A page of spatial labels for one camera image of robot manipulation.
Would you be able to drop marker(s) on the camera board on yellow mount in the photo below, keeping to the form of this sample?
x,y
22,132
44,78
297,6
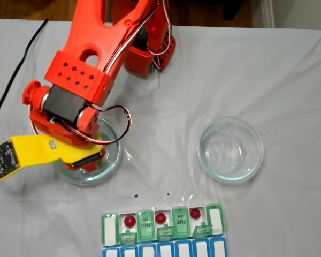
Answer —
x,y
5,158

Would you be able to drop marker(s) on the clear glass bowl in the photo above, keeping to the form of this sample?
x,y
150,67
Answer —
x,y
112,160
211,166

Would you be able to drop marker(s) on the weekly pill organizer box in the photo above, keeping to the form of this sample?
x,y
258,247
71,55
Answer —
x,y
180,222

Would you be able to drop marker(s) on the red ball pill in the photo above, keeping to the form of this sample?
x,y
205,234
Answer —
x,y
129,221
195,213
160,217

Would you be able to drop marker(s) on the white tablecloth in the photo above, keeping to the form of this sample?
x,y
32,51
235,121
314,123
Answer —
x,y
230,67

